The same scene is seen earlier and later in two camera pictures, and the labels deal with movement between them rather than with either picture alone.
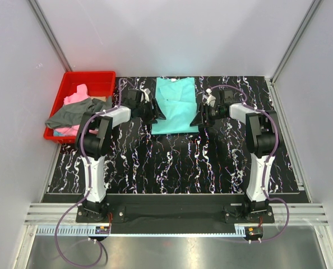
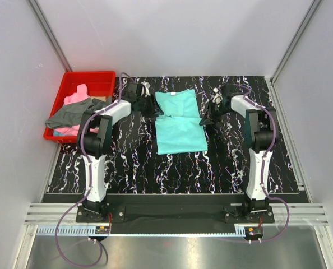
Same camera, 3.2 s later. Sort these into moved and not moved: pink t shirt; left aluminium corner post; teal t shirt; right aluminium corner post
Moved: teal t shirt
Not moved: left aluminium corner post; pink t shirt; right aluminium corner post
